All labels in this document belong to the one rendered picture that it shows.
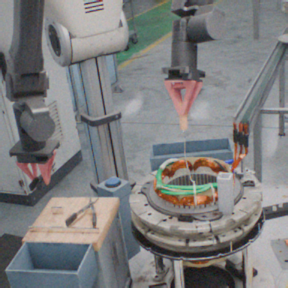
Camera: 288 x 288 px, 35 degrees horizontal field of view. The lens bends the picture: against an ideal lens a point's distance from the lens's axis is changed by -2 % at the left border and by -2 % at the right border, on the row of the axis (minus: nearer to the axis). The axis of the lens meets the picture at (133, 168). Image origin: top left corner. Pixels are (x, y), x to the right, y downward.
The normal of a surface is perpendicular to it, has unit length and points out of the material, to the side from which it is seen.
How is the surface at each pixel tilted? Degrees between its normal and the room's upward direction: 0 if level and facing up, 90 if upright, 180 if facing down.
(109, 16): 90
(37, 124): 95
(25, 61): 111
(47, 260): 90
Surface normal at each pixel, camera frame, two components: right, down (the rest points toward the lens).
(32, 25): 0.45, 0.68
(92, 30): 0.49, 0.33
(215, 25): 0.57, 0.09
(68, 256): -0.22, 0.47
